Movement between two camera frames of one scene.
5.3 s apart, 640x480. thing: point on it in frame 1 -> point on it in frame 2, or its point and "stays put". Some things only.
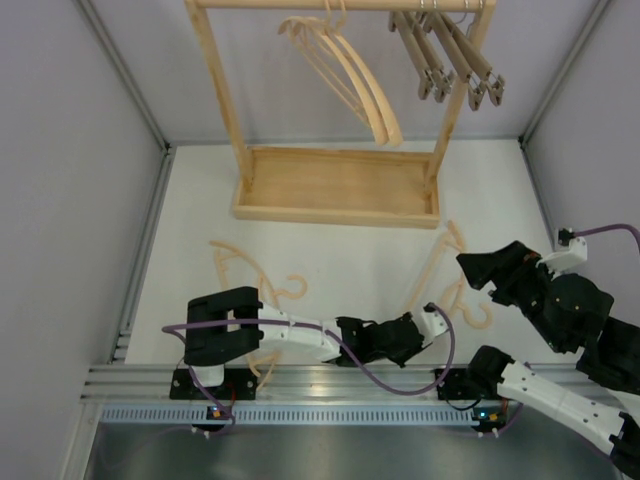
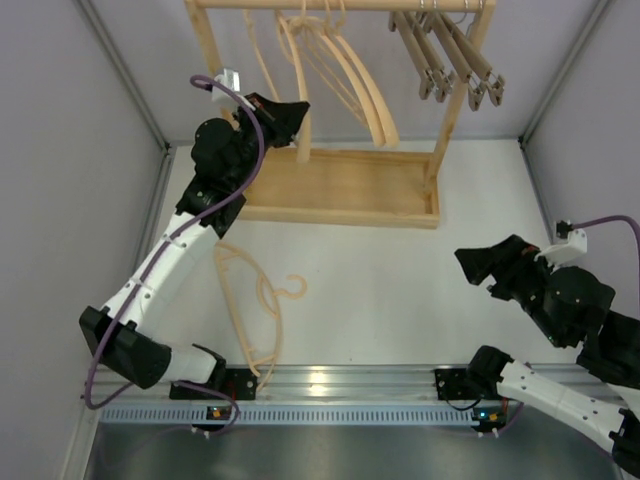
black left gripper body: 405,355 -> 248,133
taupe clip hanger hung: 477,58 stays put
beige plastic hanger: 453,235 -> 294,26
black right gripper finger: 483,268 stays put
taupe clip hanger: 442,83 stays put
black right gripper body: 522,289 stays put
